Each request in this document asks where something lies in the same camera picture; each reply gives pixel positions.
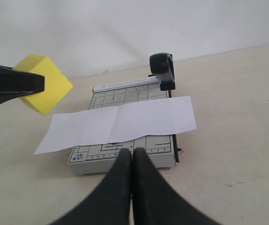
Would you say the white paper strip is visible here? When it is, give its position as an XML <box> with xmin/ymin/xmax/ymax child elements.
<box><xmin>35</xmin><ymin>96</ymin><xmax>196</xmax><ymax>155</ymax></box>

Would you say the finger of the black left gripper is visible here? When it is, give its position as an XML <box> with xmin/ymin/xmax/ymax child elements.
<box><xmin>0</xmin><ymin>65</ymin><xmax>45</xmax><ymax>105</ymax></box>

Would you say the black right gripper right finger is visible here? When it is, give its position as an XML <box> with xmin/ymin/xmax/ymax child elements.
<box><xmin>132</xmin><ymin>148</ymin><xmax>219</xmax><ymax>225</ymax></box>

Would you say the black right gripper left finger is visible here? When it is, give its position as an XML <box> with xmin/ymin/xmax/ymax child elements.
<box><xmin>52</xmin><ymin>149</ymin><xmax>132</xmax><ymax>225</ymax></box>

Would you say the yellow foam cube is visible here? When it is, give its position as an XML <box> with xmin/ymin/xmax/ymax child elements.
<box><xmin>13</xmin><ymin>53</ymin><xmax>73</xmax><ymax>115</ymax></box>

